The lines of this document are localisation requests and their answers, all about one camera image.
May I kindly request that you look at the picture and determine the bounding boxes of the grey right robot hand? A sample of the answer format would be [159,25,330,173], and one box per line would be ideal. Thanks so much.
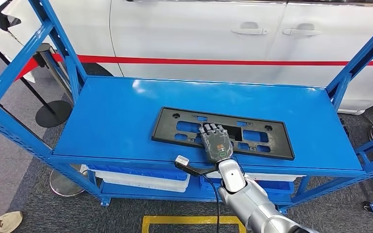
[199,123,234,165]

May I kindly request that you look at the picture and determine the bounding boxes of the small black device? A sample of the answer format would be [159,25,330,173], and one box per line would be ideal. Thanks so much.
[339,117,350,137]

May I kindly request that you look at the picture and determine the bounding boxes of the blue plastic bin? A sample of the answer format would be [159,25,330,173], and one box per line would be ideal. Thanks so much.
[200,176,295,203]
[86,165,188,182]

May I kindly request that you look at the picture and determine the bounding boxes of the black stanchion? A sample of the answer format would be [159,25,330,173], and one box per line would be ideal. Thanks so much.
[0,30,73,128]

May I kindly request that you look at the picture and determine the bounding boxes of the long red barrier belt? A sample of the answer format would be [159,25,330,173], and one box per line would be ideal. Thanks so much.
[52,54,373,67]

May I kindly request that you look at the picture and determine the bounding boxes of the black plastic frame part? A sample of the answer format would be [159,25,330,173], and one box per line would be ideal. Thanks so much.
[151,107,295,161]

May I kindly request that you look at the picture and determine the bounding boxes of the white car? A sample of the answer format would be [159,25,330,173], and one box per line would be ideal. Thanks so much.
[0,0,373,116]

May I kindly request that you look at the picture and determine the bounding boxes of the black camera cable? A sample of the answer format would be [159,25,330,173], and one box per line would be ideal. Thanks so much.
[203,173,221,233]

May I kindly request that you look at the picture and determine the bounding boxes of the person's foot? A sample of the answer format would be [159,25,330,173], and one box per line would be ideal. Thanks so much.
[0,211,23,233]

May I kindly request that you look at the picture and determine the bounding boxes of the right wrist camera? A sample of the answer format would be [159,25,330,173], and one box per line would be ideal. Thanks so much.
[174,155,220,177]

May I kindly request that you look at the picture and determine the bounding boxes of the yellow floor tape square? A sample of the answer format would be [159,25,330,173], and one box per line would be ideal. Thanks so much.
[141,216,248,233]

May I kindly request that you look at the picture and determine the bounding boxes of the white car door handle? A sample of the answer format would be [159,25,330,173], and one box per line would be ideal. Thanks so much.
[282,23,322,36]
[231,21,268,35]

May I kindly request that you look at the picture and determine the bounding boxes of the short red barrier belt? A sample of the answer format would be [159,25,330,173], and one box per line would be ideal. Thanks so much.
[0,58,39,92]

